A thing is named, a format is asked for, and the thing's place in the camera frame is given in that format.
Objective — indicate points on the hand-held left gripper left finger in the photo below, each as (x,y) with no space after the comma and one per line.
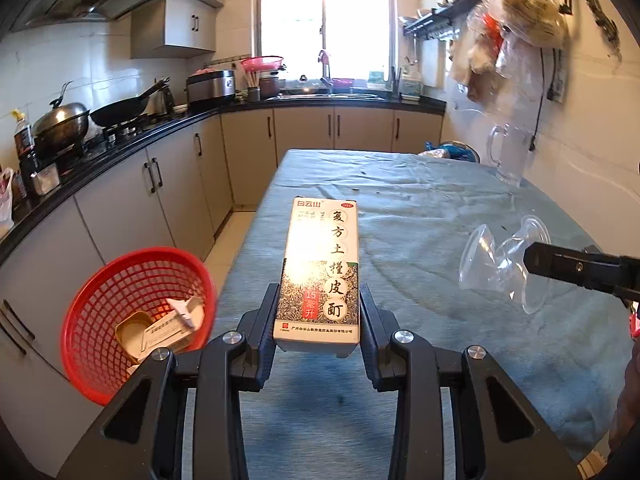
(262,330)

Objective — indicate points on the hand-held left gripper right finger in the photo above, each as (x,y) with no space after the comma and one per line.
(372,340)

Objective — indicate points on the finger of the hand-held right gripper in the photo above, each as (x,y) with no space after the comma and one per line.
(565,265)

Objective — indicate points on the crushed clear plastic cup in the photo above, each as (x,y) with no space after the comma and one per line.
(482,265)

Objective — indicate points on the white printed medicine box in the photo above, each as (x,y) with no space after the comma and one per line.
(320,270)

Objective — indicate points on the red plastic mesh basket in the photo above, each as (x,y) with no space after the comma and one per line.
(100,300)

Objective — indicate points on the white folded paper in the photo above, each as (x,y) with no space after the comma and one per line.
(187,312)

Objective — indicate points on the small white paper carton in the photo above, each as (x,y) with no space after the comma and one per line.
(160,335)

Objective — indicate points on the clear glass pitcher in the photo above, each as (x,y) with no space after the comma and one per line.
(512,160)

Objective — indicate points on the boxes inside basket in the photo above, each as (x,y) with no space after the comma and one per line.
(131,332)

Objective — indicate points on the grey tablecloth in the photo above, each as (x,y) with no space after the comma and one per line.
(425,200)

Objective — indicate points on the blue plastic bag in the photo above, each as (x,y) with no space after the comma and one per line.
(452,152)

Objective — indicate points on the beige lower kitchen cabinets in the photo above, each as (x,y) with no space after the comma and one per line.
(190,180)

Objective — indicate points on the wooden chair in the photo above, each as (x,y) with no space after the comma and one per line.
(596,460)

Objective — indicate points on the hanging clear plastic bags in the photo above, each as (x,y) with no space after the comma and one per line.
(487,60)

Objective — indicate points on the black kitchen countertop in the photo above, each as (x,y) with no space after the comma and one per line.
(165,127)

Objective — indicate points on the green printed container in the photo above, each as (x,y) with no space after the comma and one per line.
(411,89)

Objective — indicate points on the gas stove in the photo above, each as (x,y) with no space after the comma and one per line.
(125,132)

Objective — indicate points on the pan with glass lid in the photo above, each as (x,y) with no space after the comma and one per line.
(300,89)

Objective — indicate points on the dark jar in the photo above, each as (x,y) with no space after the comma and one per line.
(270,85)

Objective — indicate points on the silver black rice cooker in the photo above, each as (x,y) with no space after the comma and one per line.
(210,89)

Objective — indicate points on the steel kettle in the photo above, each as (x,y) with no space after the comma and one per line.
(161,100)

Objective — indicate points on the hanging black utensils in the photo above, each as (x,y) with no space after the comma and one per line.
(602,15)

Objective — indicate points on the clear bag with beige contents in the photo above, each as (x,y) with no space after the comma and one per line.
(535,5)

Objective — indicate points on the black wok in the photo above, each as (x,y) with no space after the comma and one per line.
(120,110)

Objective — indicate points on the steel seasoning container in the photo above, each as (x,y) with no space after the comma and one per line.
(46,179)

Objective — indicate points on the red colander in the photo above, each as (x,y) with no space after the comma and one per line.
(262,62)

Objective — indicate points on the sink faucet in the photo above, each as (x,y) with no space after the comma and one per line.
(325,65)

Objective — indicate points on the dark sauce bottle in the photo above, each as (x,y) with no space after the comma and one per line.
(27,175)

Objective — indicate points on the white knotted plastic bag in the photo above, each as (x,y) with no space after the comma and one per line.
(5,205)

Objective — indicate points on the steel lidded wok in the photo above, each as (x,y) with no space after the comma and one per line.
(60,122)

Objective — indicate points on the dark bottle with yellow cap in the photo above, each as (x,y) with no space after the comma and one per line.
(22,135)

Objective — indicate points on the window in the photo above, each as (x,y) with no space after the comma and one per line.
(325,15)

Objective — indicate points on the black wall rack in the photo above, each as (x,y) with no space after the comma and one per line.
(440,17)

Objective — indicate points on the small beige wall cabinet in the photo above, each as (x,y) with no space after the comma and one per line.
(172,27)

